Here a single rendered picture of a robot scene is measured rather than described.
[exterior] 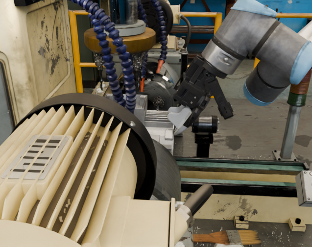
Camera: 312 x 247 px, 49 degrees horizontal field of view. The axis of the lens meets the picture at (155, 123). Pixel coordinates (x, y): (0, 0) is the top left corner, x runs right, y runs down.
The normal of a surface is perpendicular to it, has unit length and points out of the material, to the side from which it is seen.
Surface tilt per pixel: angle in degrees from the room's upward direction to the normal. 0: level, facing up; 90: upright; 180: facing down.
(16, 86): 90
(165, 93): 90
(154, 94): 90
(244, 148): 0
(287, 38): 50
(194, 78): 90
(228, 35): 75
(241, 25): 81
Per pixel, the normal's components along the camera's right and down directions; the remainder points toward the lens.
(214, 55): -0.54, 0.10
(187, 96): -0.07, 0.44
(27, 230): 0.29, -0.85
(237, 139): 0.00, -0.89
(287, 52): -0.33, 0.18
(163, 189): 0.73, -0.58
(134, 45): 0.47, 0.40
